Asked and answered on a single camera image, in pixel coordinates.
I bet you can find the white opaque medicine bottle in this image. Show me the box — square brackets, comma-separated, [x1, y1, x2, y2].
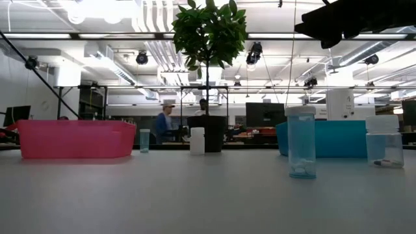
[189, 127, 206, 156]

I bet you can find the small teal medicine bottle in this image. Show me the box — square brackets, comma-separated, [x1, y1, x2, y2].
[139, 128, 151, 154]

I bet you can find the tall blue-tinted medicine bottle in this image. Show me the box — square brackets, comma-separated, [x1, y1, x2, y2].
[284, 105, 317, 179]

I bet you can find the wide clear bottle white cap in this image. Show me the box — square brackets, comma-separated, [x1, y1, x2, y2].
[365, 114, 405, 169]

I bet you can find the blue plastic bin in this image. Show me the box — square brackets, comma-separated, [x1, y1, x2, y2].
[275, 120, 387, 159]

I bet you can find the pink plastic bin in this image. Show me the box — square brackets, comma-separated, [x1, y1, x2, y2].
[16, 119, 137, 159]

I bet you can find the person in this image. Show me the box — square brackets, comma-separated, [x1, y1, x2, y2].
[194, 98, 209, 117]
[155, 102, 177, 145]

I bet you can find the black plant pot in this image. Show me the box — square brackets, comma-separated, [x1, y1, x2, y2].
[187, 115, 228, 153]

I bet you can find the black computer monitor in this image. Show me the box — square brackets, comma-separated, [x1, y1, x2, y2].
[245, 102, 287, 129]
[401, 99, 416, 127]
[2, 105, 32, 128]

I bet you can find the grey table mat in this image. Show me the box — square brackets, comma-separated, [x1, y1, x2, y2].
[0, 148, 416, 234]

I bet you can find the green leafy potted plant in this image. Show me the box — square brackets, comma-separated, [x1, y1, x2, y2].
[171, 0, 248, 117]

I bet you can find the black shelf rack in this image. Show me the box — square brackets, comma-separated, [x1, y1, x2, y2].
[57, 84, 109, 121]

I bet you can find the white pillar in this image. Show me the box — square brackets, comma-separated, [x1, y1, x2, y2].
[326, 89, 356, 121]

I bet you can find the black diagonal pole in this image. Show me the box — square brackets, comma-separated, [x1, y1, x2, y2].
[0, 29, 81, 120]

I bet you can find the black metal frame stand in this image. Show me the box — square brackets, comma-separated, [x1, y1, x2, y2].
[179, 85, 229, 118]

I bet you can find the black aluminium table frame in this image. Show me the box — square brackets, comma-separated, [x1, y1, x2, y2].
[0, 142, 416, 151]

